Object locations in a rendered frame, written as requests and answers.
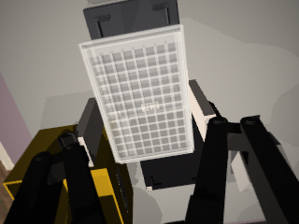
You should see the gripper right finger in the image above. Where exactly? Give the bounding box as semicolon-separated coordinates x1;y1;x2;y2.
184;79;299;224

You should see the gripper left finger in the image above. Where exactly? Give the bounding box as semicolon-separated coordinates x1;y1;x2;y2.
4;97;107;224

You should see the clear assay plate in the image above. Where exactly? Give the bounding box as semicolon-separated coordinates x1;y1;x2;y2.
78;23;194;164

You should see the yellow open-top bin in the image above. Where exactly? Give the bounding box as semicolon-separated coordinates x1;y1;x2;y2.
3;124;134;224

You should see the dark grey bench mat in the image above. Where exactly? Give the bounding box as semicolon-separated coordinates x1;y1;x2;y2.
0;0;299;224

